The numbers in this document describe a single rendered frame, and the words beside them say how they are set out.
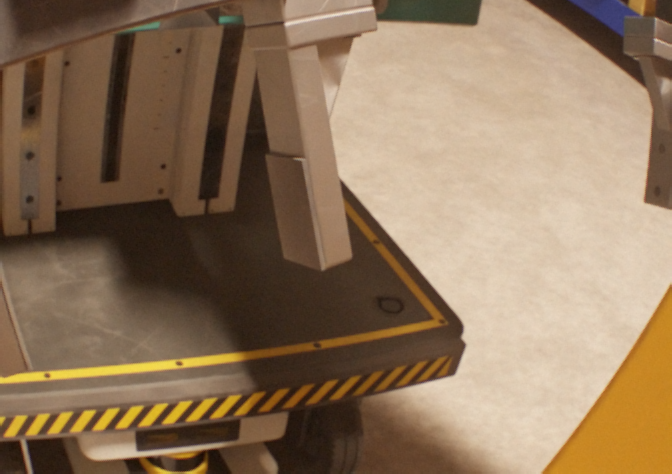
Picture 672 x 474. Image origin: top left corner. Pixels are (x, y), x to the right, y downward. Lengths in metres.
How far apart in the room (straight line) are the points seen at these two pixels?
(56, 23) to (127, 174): 0.90
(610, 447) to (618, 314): 1.36
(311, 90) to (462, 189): 1.74
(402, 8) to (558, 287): 1.02
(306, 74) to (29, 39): 0.11
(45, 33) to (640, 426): 0.34
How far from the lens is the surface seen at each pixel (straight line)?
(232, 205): 1.19
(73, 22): 0.27
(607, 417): 0.46
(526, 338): 1.64
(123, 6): 0.28
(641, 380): 0.45
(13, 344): 0.29
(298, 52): 0.32
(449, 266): 1.77
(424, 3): 0.92
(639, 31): 0.46
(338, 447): 1.15
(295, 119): 0.32
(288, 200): 0.34
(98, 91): 1.09
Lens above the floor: 0.94
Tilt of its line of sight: 31 degrees down
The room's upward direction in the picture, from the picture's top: 11 degrees clockwise
